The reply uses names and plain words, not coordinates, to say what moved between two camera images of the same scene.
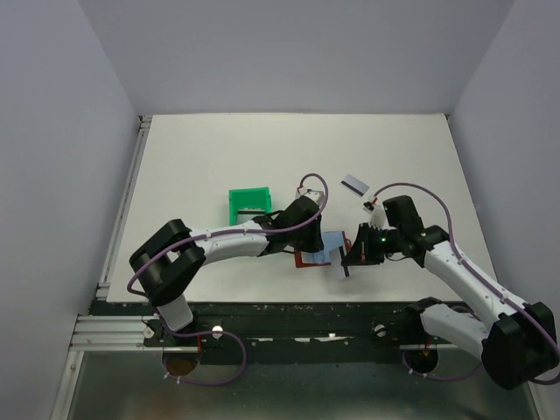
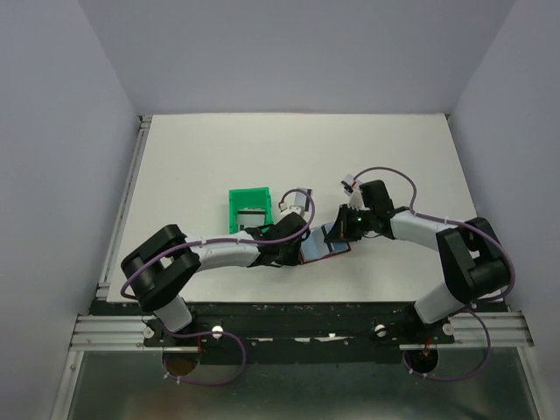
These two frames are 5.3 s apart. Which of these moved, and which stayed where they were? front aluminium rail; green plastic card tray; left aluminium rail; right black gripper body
Moved: right black gripper body
Stayed: front aluminium rail; left aluminium rail; green plastic card tray
